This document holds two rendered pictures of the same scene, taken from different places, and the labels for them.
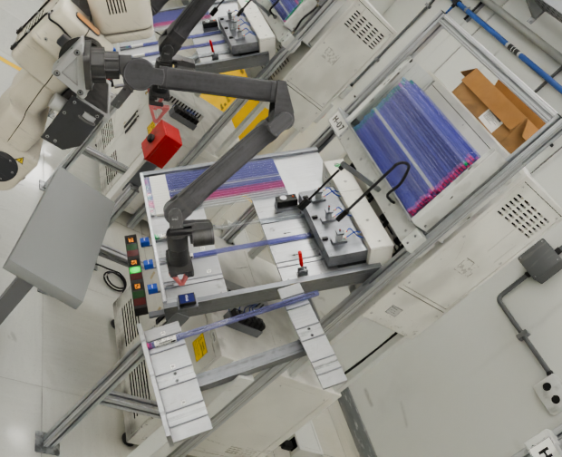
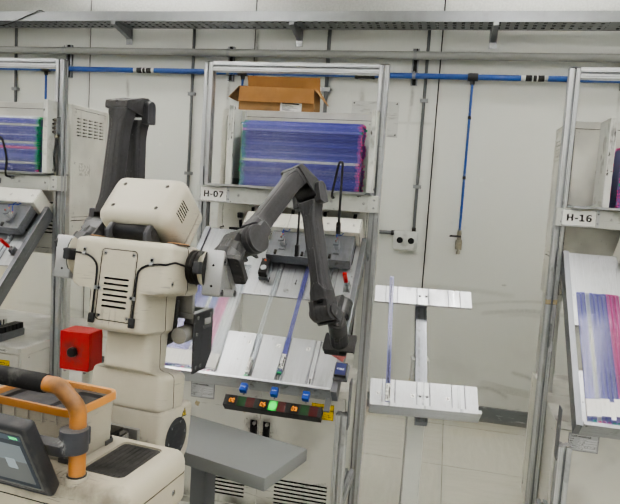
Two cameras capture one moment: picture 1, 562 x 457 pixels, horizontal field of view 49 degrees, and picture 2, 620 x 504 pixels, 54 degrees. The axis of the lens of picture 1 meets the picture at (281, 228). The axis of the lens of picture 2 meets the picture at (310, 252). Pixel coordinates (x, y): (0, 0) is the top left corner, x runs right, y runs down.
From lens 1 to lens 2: 1.41 m
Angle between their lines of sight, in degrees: 39
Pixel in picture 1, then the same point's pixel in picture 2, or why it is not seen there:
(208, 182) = (324, 270)
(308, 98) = not seen: hidden behind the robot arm
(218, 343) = not seen: hidden behind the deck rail
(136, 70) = (256, 236)
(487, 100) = (274, 98)
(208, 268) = (305, 349)
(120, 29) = (190, 229)
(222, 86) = (283, 200)
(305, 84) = (84, 208)
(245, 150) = (319, 229)
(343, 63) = (93, 167)
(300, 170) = not seen: hidden behind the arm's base
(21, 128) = (175, 384)
